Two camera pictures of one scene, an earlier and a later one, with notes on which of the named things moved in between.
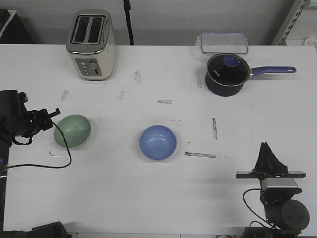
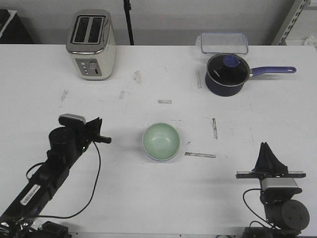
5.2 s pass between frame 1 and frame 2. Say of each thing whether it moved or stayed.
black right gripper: stayed
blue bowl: moved
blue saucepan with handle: stayed
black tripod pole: stayed
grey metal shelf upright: stayed
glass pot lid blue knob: stayed
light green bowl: moved
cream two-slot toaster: stayed
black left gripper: moved
